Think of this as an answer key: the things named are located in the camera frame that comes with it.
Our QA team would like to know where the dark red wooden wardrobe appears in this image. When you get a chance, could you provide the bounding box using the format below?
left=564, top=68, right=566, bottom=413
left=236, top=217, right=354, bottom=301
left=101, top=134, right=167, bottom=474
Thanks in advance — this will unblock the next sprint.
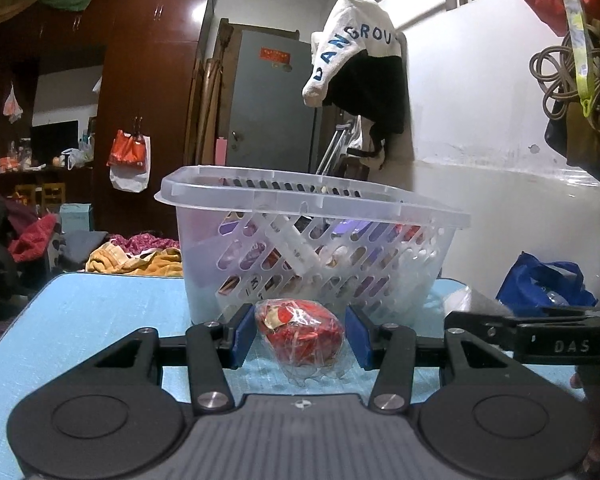
left=0, top=0, right=214, bottom=237

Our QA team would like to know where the teal small box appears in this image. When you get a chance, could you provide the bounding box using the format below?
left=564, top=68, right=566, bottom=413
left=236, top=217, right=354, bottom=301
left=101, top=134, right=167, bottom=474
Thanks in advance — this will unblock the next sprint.
left=59, top=203, right=94, bottom=234

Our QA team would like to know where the blue plastic bag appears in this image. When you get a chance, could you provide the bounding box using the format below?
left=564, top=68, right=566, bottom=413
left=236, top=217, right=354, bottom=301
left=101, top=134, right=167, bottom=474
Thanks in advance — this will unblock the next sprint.
left=495, top=252, right=598, bottom=316

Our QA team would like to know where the black hanging garment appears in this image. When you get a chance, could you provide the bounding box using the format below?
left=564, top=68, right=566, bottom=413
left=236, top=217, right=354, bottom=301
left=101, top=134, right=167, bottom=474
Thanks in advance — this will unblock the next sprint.
left=323, top=51, right=406, bottom=156

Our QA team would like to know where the red round package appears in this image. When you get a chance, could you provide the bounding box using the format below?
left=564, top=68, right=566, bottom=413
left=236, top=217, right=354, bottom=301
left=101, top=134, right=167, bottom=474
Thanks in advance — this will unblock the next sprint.
left=254, top=298, right=344, bottom=379

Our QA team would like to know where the yellow green lanyard strap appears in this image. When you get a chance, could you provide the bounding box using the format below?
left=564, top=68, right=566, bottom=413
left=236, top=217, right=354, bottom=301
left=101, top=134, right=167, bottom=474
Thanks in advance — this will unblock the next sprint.
left=552, top=0, right=598, bottom=120

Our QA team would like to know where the coiled grey cable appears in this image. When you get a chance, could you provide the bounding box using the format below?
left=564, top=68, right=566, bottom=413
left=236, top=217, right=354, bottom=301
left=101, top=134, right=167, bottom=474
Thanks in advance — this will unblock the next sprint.
left=528, top=44, right=600, bottom=134

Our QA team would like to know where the translucent plastic basket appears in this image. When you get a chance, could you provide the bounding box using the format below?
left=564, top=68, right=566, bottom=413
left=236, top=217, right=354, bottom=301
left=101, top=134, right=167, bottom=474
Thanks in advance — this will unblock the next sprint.
left=157, top=166, right=470, bottom=324

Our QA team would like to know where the white jacket with blue letters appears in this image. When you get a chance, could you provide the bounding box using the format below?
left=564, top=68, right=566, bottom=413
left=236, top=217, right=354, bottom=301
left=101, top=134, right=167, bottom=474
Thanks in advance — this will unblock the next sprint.
left=302, top=0, right=402, bottom=107

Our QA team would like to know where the red clothing pile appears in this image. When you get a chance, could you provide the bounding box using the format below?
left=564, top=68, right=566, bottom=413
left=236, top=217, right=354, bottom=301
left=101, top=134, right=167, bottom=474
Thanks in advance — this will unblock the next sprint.
left=8, top=214, right=57, bottom=263

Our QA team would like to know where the light blue table cloth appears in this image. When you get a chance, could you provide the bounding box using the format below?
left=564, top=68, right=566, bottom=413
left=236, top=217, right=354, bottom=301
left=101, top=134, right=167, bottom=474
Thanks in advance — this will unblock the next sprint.
left=0, top=271, right=589, bottom=480

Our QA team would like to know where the grey metal door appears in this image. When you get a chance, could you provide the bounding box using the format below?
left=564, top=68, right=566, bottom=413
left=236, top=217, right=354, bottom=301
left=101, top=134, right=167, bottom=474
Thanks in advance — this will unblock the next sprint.
left=226, top=30, right=318, bottom=172

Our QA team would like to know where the red white plastic bag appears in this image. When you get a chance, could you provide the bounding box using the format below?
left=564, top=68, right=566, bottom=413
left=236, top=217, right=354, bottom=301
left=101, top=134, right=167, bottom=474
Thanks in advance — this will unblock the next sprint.
left=107, top=130, right=151, bottom=193

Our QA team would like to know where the yellow orange cloth pile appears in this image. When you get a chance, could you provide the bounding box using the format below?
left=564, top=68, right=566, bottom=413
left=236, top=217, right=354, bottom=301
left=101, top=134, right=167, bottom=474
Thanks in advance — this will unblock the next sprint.
left=84, top=242, right=184, bottom=278

